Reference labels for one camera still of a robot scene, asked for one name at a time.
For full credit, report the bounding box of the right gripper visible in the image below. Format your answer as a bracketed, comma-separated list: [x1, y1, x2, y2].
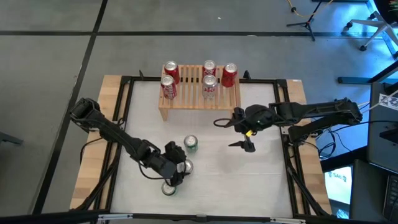
[224, 105, 276, 154]

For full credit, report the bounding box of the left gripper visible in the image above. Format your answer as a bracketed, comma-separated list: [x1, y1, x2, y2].
[146, 141, 191, 187]

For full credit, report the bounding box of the silver Diet Coke can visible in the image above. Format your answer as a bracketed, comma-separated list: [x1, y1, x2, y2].
[177, 158, 195, 175]
[201, 74, 218, 100]

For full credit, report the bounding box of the green Sprite can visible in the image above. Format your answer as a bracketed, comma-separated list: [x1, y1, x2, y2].
[183, 134, 199, 154]
[160, 182, 178, 197]

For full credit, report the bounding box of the red Star Wars Coca-Cola can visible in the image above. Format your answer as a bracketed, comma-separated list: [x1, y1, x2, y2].
[201, 59, 218, 78]

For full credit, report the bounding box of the wooden slatted shelf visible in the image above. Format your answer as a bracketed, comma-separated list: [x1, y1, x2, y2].
[157, 63, 242, 121]

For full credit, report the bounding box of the black desk foot bar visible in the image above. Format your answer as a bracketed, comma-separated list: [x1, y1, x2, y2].
[337, 59, 398, 85]

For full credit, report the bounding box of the black tripod stand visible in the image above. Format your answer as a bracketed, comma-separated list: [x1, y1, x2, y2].
[285, 0, 326, 42]

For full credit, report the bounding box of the dark desk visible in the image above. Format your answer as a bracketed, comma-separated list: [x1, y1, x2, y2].
[366, 81, 398, 174]

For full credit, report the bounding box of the white marker paper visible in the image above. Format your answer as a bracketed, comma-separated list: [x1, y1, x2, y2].
[378, 92, 398, 112]

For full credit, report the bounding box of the black keyboard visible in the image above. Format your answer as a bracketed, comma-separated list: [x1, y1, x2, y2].
[382, 174, 398, 222]

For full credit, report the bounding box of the grey furniture foot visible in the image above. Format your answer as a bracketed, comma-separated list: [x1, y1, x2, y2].
[0, 131, 24, 146]

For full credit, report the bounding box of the office chair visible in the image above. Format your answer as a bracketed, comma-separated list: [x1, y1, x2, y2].
[341, 10, 398, 60]

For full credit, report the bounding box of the black looped cable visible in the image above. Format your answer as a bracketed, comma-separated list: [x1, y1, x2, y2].
[213, 117, 240, 129]

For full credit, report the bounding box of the black metal table frame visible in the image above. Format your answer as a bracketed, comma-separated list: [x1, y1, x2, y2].
[70, 70, 335, 224]

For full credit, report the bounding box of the silver metal bracket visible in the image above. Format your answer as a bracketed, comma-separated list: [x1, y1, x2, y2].
[98, 213, 134, 223]
[269, 217, 307, 224]

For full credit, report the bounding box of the yellow hanging cable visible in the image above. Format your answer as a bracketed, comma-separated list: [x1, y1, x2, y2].
[286, 0, 335, 19]

